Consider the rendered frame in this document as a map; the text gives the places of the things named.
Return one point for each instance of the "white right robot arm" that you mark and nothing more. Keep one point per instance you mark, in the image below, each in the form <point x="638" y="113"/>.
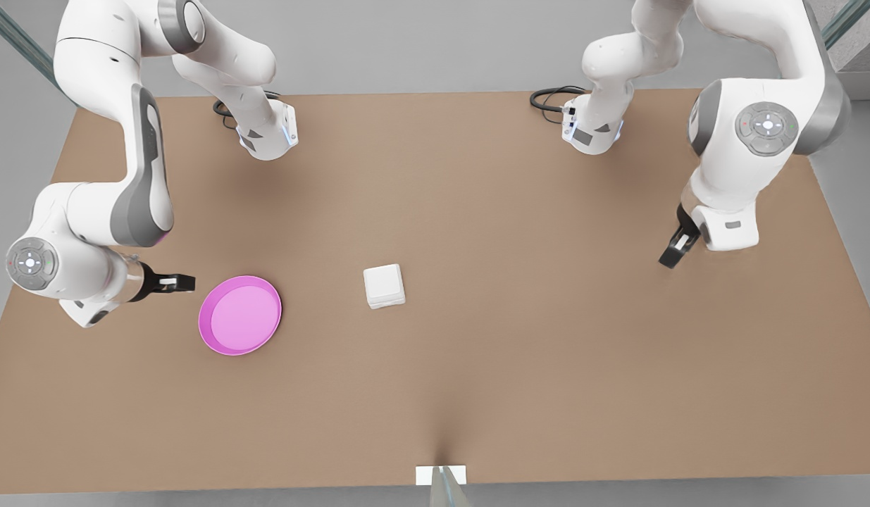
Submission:
<point x="96" y="63"/>

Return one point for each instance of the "white square box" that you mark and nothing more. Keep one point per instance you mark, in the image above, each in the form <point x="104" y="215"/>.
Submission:
<point x="384" y="285"/>

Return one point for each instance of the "pink round plate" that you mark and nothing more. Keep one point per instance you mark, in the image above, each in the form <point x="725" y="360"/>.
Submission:
<point x="240" y="315"/>

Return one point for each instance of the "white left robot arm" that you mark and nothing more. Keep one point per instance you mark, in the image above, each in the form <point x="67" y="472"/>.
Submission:
<point x="752" y="84"/>

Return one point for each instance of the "silver frame post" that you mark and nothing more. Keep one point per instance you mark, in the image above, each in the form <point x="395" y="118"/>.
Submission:
<point x="849" y="20"/>
<point x="445" y="486"/>
<point x="19" y="42"/>

